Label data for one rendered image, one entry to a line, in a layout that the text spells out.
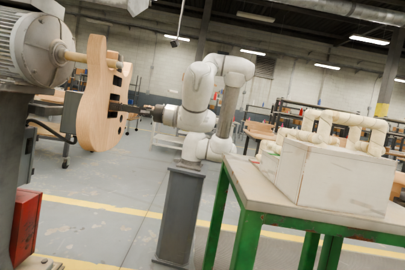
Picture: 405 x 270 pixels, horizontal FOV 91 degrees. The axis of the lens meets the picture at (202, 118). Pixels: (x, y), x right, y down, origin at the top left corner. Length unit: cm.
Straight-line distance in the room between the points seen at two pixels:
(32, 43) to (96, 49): 18
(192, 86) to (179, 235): 120
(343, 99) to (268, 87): 458
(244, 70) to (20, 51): 99
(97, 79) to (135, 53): 1192
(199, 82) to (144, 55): 1187
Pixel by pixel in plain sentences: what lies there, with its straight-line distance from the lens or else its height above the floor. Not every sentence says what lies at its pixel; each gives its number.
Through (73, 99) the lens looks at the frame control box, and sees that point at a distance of 108.
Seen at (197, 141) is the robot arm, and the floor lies 90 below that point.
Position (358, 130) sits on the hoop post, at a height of 117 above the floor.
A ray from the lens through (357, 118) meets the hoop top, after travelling 71.
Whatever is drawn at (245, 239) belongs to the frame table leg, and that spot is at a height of 81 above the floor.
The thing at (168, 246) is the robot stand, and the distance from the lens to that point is 170.
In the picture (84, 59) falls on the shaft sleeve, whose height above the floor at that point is 124.
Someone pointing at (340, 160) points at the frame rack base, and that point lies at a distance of 68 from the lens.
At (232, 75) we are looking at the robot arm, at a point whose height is 137.
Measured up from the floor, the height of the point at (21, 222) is 52.
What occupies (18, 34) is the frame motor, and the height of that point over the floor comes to 127.
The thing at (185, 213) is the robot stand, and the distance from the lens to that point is 154.
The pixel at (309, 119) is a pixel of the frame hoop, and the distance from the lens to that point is 72.
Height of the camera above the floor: 115
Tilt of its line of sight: 3 degrees down
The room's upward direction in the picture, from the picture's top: 10 degrees clockwise
